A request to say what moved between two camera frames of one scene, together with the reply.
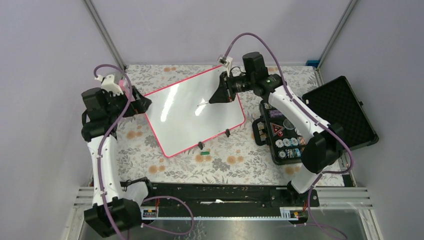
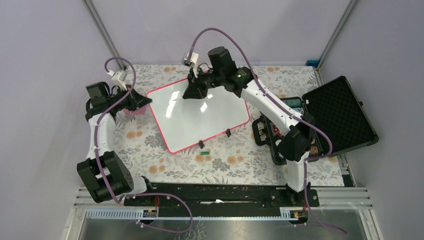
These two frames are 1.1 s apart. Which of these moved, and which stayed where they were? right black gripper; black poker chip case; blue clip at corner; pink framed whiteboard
Moved: right black gripper
Stayed: pink framed whiteboard; blue clip at corner; black poker chip case
